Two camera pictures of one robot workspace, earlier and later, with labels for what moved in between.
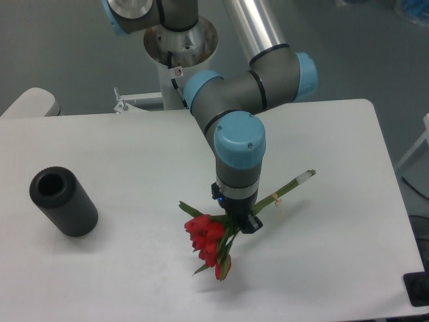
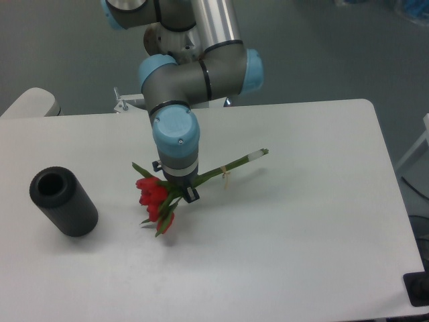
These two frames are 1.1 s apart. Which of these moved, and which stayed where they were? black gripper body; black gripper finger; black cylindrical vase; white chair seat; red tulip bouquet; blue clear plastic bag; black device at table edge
Moved: black gripper body; black gripper finger; red tulip bouquet
Stayed: white chair seat; blue clear plastic bag; black cylindrical vase; black device at table edge
